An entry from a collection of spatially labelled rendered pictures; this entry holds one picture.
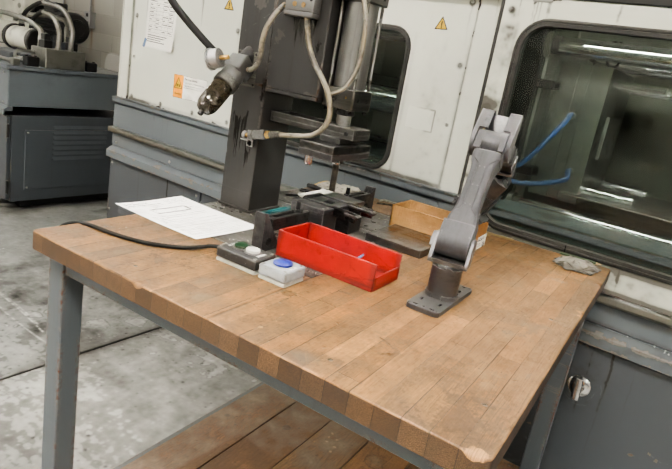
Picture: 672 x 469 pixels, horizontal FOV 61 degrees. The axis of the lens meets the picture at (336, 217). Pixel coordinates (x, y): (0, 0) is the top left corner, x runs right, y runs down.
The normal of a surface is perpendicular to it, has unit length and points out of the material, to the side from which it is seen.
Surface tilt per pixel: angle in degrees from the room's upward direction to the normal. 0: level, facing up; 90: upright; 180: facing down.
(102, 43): 90
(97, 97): 90
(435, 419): 0
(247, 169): 90
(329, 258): 90
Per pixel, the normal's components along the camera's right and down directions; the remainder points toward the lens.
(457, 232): -0.18, -0.52
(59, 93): 0.79, 0.29
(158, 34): -0.59, 0.13
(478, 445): 0.17, -0.95
